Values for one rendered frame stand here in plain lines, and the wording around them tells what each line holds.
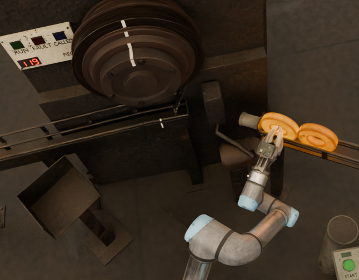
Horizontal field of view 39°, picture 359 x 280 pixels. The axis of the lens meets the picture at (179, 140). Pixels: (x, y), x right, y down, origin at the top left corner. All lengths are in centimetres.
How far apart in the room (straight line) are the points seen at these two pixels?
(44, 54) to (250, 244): 102
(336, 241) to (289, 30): 159
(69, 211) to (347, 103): 166
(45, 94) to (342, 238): 134
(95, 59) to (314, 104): 158
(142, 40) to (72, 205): 86
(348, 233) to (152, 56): 105
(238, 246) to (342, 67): 167
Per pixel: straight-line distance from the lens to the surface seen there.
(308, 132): 203
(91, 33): 171
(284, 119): 205
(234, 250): 176
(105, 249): 278
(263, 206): 211
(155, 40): 171
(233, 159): 227
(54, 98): 219
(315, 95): 304
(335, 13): 342
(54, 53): 200
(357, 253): 204
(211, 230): 178
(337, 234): 215
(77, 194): 225
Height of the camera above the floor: 255
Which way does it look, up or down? 60 degrees down
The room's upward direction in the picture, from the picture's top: 19 degrees counter-clockwise
